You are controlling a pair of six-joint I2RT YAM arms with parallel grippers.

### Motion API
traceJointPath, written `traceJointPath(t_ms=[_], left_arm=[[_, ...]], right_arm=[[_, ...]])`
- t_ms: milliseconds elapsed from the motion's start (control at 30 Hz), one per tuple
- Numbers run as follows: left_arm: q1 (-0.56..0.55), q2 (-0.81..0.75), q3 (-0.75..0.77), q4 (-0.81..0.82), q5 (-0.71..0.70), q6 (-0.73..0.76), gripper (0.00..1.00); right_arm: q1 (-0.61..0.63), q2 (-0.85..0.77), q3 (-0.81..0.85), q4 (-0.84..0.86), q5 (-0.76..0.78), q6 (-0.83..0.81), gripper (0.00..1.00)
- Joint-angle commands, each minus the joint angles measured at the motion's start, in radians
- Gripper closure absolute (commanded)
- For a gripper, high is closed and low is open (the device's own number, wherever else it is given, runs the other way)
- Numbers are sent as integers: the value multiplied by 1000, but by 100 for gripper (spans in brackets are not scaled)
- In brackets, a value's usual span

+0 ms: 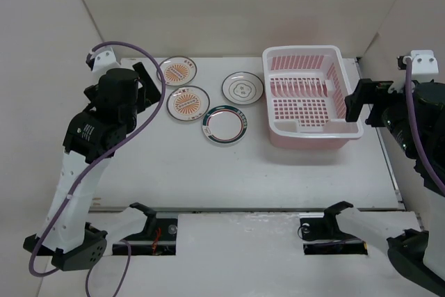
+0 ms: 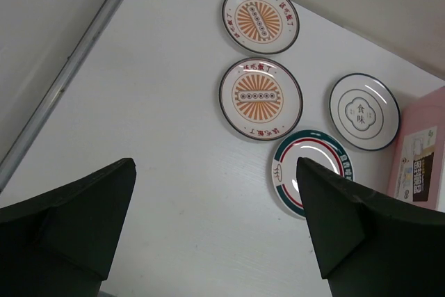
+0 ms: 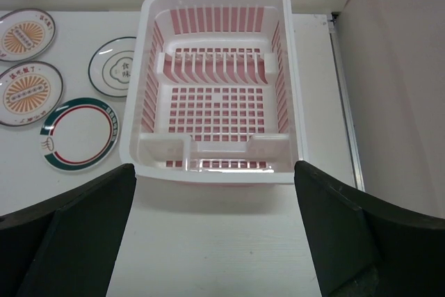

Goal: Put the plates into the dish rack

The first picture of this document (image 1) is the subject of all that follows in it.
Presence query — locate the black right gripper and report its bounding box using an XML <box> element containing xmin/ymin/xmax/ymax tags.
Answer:
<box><xmin>346</xmin><ymin>76</ymin><xmax>425</xmax><ymax>158</ymax></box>

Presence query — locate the orange sunburst plate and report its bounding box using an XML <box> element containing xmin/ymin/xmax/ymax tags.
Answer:
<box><xmin>166</xmin><ymin>86</ymin><xmax>210</xmax><ymax>122</ymax></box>
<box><xmin>159</xmin><ymin>56</ymin><xmax>197</xmax><ymax>87</ymax></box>

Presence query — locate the white plate green rim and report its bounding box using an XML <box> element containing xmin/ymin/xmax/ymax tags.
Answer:
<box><xmin>202</xmin><ymin>105</ymin><xmax>248</xmax><ymax>145</ymax></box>

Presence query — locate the white plate black rim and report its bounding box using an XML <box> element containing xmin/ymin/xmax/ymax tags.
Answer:
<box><xmin>222</xmin><ymin>72</ymin><xmax>264</xmax><ymax>105</ymax></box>

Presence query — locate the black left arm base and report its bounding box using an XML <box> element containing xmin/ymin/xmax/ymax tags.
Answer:
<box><xmin>106</xmin><ymin>202</ymin><xmax>178</xmax><ymax>256</ymax></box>

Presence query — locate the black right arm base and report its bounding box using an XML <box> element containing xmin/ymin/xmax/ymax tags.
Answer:
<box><xmin>297</xmin><ymin>201</ymin><xmax>368</xmax><ymax>255</ymax></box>

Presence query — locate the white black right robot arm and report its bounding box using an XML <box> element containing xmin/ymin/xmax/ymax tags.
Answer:
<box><xmin>321</xmin><ymin>79</ymin><xmax>444</xmax><ymax>296</ymax></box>

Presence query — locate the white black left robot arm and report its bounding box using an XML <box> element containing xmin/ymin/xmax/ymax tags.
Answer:
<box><xmin>23</xmin><ymin>62</ymin><xmax>165</xmax><ymax>278</ymax></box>

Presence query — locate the pink white dish rack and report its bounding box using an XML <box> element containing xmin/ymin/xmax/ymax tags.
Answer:
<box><xmin>262</xmin><ymin>45</ymin><xmax>364</xmax><ymax>150</ymax></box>

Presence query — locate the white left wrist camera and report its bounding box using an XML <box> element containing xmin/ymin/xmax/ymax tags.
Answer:
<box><xmin>86</xmin><ymin>46</ymin><xmax>120</xmax><ymax>77</ymax></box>

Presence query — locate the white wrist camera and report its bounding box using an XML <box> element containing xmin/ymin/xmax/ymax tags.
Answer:
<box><xmin>86</xmin><ymin>46</ymin><xmax>120</xmax><ymax>77</ymax></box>
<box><xmin>397</xmin><ymin>50</ymin><xmax>439</xmax><ymax>83</ymax></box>

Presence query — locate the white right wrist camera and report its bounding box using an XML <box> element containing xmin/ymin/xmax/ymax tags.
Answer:
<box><xmin>397</xmin><ymin>50</ymin><xmax>439</xmax><ymax>83</ymax></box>

